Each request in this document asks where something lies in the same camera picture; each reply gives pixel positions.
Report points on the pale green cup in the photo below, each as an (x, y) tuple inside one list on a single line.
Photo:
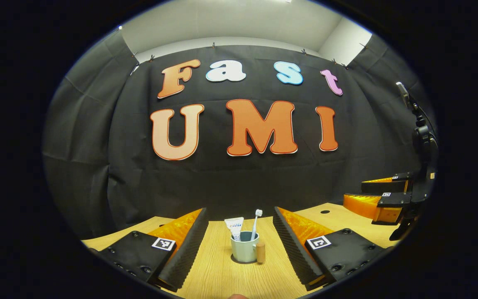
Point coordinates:
[(243, 251)]

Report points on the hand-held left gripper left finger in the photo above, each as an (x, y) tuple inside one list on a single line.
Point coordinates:
[(187, 249)]

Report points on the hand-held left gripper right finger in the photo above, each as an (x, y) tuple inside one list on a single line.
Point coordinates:
[(291, 249)]

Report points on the dark brown round coaster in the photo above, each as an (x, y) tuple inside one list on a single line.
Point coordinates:
[(234, 260)]

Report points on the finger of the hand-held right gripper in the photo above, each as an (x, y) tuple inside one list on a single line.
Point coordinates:
[(384, 187), (388, 207)]

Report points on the wooden desktop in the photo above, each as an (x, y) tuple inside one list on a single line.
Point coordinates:
[(218, 278)]

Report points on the white toothbrush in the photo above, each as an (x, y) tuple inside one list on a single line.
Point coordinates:
[(255, 224)]

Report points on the white toothpaste tube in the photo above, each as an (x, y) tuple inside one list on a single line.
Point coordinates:
[(235, 226)]

